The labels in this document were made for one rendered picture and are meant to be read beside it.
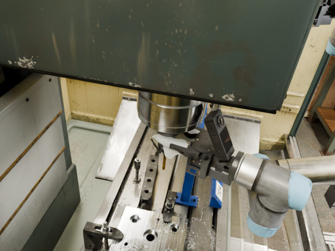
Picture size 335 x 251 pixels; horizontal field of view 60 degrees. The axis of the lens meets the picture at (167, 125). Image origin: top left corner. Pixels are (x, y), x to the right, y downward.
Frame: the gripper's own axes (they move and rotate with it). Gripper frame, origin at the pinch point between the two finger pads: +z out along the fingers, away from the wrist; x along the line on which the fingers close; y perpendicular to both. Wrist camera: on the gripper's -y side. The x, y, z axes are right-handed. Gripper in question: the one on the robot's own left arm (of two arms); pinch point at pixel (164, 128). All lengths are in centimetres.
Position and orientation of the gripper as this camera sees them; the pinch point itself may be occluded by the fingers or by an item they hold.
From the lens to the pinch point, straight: 72.9
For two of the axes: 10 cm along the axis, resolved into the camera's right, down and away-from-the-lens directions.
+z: -8.7, -3.5, 3.4
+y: -0.9, 8.0, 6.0
